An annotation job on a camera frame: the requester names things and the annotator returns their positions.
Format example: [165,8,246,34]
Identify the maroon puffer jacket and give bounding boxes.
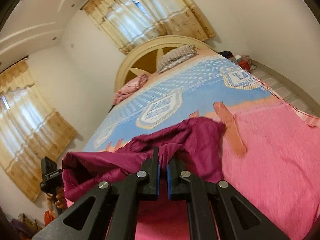
[62,117,225,202]

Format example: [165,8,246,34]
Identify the left hand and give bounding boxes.
[46,187,68,218]

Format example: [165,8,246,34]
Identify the orange jacket sleeve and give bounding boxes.
[44,210,56,226]

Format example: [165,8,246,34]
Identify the beige side window curtain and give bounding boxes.
[1,60,77,202]

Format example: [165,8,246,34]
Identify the pink and blue bedspread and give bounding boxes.
[82,50,319,239]

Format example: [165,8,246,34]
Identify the folded pink floral quilt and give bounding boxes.
[112,74,149,106]

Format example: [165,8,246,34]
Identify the cream wooden headboard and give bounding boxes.
[114,35,212,92]

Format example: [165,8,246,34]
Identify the red bedside items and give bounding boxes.
[218,50,257,73]

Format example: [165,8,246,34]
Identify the grey striped pillow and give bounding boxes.
[156,45,197,73]

